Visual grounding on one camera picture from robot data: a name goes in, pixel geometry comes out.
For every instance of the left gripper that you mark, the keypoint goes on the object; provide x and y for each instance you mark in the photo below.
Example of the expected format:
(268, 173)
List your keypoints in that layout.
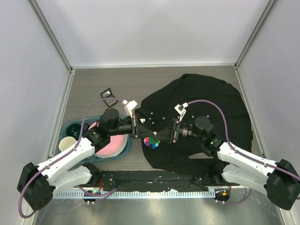
(139, 130)

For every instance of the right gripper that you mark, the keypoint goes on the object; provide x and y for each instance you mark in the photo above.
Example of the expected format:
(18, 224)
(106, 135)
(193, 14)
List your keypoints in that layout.
(167, 135)

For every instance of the rainbow flower brooch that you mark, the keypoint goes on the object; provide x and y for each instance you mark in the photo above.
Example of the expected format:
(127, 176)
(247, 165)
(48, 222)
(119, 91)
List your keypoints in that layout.
(151, 141)

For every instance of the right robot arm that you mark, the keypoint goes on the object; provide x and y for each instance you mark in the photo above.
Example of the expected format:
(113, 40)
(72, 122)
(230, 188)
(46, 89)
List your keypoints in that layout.
(278, 181)

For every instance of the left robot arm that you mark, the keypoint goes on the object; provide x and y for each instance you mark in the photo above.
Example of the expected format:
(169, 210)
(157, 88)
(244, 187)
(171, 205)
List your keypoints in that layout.
(39, 183)

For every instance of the white plate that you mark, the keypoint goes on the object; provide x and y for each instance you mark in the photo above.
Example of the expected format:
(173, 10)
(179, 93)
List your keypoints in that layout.
(120, 151)

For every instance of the pink plate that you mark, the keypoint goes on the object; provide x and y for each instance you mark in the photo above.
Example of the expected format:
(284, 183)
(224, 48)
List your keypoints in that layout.
(112, 145)

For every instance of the black folding mirror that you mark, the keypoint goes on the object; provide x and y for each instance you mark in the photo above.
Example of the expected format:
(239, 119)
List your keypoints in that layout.
(110, 98)

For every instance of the blue plastic bin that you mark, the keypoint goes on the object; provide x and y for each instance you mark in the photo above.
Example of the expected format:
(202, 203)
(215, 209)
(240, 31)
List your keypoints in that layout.
(118, 147)

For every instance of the dark green mug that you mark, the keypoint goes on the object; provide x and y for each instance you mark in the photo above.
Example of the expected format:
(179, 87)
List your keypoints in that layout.
(74, 130)

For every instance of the light blue mug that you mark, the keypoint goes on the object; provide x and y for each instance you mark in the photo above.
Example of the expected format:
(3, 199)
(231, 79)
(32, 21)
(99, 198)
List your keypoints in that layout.
(66, 142)

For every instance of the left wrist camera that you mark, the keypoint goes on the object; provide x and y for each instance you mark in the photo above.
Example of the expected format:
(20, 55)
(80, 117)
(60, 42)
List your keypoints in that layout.
(129, 107)

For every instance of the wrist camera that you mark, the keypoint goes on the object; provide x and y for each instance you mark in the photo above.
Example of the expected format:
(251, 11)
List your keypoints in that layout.
(129, 107)
(181, 110)

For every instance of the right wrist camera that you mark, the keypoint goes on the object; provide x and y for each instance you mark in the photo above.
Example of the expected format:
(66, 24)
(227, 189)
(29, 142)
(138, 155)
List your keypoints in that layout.
(181, 110)

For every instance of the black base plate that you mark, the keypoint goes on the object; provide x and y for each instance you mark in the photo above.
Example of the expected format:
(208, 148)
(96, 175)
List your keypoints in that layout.
(152, 181)

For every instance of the white cable duct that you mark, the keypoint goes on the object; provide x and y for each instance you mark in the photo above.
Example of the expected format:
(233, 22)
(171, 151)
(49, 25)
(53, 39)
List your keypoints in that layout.
(78, 194)

